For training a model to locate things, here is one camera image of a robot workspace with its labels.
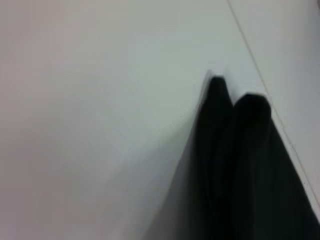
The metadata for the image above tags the black shirt with FREE! print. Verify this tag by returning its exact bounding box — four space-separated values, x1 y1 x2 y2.
147 76 320 240

